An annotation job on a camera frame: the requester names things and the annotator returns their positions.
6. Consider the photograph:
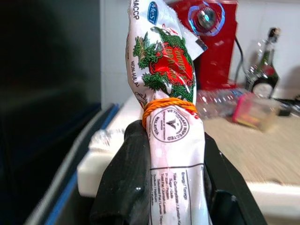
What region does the dark wine bottle round label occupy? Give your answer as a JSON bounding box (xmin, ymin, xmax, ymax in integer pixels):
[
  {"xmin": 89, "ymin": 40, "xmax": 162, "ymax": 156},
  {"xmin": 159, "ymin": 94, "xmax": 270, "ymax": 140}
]
[{"xmin": 252, "ymin": 27, "xmax": 281, "ymax": 99}]

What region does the black power cord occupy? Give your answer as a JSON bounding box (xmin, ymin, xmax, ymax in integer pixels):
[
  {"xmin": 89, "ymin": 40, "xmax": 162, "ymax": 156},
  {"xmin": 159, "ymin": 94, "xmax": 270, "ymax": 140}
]
[{"xmin": 234, "ymin": 36, "xmax": 246, "ymax": 84}]

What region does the blue board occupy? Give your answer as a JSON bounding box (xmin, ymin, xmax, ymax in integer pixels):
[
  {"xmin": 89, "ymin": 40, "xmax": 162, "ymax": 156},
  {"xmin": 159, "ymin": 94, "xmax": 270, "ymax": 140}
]
[{"xmin": 43, "ymin": 103, "xmax": 121, "ymax": 225}]

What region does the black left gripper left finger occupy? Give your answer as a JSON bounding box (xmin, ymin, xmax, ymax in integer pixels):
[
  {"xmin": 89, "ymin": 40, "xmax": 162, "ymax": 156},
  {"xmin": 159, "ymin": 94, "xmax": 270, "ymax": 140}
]
[{"xmin": 90, "ymin": 120, "xmax": 153, "ymax": 225}]

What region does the red coffee machine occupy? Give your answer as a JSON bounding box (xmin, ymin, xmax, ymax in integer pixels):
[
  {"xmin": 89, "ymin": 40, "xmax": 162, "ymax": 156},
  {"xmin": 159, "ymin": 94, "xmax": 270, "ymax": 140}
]
[{"xmin": 167, "ymin": 0, "xmax": 239, "ymax": 91}]

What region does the clear wine glass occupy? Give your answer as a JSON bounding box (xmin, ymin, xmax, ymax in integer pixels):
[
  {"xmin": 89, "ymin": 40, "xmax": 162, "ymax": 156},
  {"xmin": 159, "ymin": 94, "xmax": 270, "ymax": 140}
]
[{"xmin": 245, "ymin": 39, "xmax": 270, "ymax": 94}]

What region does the clear container pink lid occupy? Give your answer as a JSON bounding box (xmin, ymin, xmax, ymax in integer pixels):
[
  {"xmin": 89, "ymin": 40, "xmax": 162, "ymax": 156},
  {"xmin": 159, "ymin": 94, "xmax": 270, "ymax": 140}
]
[{"xmin": 232, "ymin": 92, "xmax": 281, "ymax": 132}]

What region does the beige counter cloth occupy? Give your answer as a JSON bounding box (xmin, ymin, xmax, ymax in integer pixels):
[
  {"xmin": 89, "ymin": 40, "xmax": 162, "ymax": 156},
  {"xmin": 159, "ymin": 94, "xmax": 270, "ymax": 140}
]
[{"xmin": 202, "ymin": 114, "xmax": 300, "ymax": 186}]

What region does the orange rubber band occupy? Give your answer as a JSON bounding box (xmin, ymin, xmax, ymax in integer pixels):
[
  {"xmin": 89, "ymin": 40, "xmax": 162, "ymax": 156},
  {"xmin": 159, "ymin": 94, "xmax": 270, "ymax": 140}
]
[{"xmin": 142, "ymin": 97, "xmax": 199, "ymax": 128}]

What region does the black tall appliance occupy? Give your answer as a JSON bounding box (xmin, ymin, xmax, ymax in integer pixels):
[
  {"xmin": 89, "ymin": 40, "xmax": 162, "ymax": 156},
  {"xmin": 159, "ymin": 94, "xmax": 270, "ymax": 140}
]
[{"xmin": 0, "ymin": 0, "xmax": 103, "ymax": 225}]

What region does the clear plastic bottle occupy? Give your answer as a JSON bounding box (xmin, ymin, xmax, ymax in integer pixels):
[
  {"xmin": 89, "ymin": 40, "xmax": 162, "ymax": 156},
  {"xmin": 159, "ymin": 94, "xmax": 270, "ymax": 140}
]
[{"xmin": 196, "ymin": 88, "xmax": 247, "ymax": 120}]

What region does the white sausage packet dragon print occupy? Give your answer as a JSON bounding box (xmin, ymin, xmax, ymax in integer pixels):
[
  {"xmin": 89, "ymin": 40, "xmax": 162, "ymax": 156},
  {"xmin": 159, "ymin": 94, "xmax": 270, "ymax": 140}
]
[{"xmin": 125, "ymin": 0, "xmax": 213, "ymax": 225}]

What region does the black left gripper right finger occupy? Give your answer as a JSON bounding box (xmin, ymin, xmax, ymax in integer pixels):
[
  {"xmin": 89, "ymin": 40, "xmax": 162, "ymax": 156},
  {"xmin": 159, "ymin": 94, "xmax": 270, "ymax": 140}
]
[{"xmin": 203, "ymin": 132, "xmax": 268, "ymax": 225}]

